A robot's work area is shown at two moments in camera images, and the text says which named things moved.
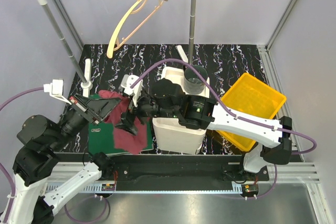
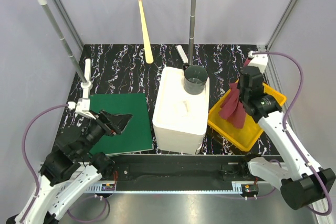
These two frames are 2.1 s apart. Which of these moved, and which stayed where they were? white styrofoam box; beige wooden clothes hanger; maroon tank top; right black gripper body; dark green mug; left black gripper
Moved: left black gripper; beige wooden clothes hanger; right black gripper body; maroon tank top
Stayed: dark green mug; white styrofoam box
